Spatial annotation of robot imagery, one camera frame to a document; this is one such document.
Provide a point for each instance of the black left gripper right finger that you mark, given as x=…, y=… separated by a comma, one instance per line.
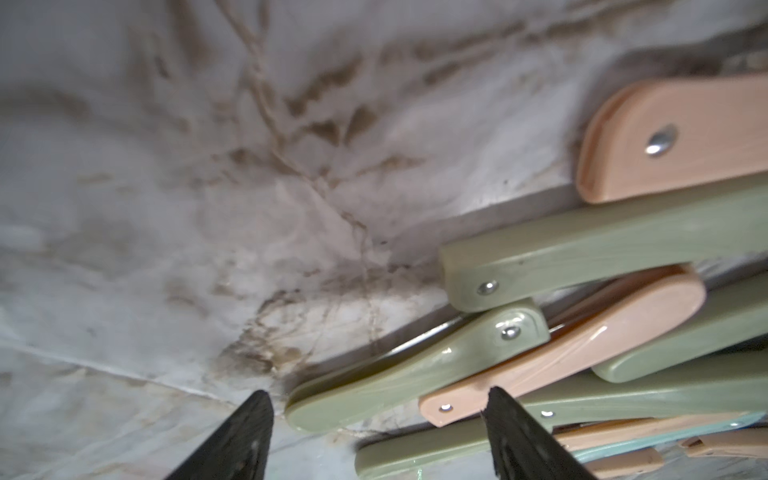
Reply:
x=521, y=448

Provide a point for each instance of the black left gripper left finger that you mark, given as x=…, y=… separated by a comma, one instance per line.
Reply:
x=238, y=448

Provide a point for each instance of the pink knife diagonal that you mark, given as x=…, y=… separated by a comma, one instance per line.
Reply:
x=622, y=315

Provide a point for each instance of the pink knife middle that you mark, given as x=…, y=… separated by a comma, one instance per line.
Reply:
x=610, y=432

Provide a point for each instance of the pink knife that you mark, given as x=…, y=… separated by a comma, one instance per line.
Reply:
x=610, y=432
x=656, y=136

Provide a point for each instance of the green knife lower left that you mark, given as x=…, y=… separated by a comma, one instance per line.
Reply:
x=417, y=450

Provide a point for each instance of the green knife left long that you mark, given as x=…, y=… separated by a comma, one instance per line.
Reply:
x=452, y=351

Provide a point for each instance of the green knife top wide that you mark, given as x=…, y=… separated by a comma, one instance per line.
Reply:
x=597, y=242

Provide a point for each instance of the pink knife top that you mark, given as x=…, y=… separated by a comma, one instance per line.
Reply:
x=656, y=136

